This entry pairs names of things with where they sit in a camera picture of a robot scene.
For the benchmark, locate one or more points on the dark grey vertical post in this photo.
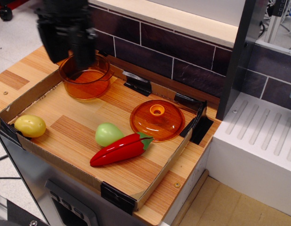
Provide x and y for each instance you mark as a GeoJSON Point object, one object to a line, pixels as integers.
{"type": "Point", "coordinates": [247, 34]}

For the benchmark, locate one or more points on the black caster wheel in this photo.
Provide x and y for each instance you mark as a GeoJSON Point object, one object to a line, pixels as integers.
{"type": "Point", "coordinates": [6, 13]}

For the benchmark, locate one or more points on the green plastic pear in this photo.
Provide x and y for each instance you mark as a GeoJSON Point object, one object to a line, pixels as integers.
{"type": "Point", "coordinates": [107, 133]}

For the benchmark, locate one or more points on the toy oven front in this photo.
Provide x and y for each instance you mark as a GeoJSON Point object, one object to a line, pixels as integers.
{"type": "Point", "coordinates": [61, 200]}

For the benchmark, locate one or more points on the orange transparent pot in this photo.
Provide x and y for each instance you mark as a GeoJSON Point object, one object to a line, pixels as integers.
{"type": "Point", "coordinates": [88, 83]}

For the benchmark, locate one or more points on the yellow plastic potato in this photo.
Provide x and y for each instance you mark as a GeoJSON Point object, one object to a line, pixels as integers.
{"type": "Point", "coordinates": [30, 126]}

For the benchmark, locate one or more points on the white drying rack sink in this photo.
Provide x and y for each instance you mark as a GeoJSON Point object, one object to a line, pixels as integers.
{"type": "Point", "coordinates": [251, 152]}

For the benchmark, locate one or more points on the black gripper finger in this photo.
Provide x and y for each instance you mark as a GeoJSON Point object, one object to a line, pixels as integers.
{"type": "Point", "coordinates": [84, 54]}
{"type": "Point", "coordinates": [57, 47]}

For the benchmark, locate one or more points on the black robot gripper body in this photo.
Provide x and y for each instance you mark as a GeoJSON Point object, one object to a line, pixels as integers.
{"type": "Point", "coordinates": [65, 22]}

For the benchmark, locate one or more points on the red plastic chili pepper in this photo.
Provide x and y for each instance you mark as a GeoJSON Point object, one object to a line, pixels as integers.
{"type": "Point", "coordinates": [128, 147]}

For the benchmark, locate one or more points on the orange transparent pot lid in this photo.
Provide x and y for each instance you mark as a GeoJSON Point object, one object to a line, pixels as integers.
{"type": "Point", "coordinates": [157, 118]}

